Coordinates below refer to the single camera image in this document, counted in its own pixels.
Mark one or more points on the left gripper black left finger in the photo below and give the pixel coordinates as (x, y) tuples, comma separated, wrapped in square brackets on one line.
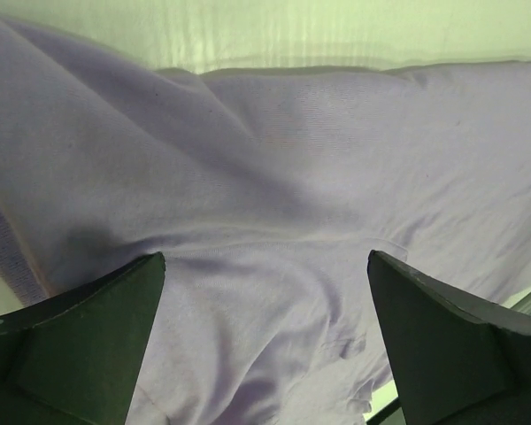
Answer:
[(75, 358)]

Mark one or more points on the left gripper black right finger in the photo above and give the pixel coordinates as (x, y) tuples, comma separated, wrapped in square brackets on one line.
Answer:
[(455, 358)]

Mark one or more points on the purple t shirt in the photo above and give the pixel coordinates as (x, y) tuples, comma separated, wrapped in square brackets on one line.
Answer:
[(265, 192)]

